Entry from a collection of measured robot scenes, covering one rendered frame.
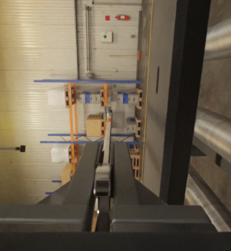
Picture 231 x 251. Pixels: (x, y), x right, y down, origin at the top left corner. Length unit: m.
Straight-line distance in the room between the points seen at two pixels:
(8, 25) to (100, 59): 4.40
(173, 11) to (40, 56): 9.74
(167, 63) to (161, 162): 0.09
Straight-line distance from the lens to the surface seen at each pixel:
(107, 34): 9.25
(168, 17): 0.19
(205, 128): 0.67
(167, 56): 0.18
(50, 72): 9.73
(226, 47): 0.63
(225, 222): 0.71
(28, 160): 11.34
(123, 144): 0.15
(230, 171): 0.81
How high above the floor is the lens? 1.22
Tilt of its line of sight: 1 degrees down
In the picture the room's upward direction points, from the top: 89 degrees counter-clockwise
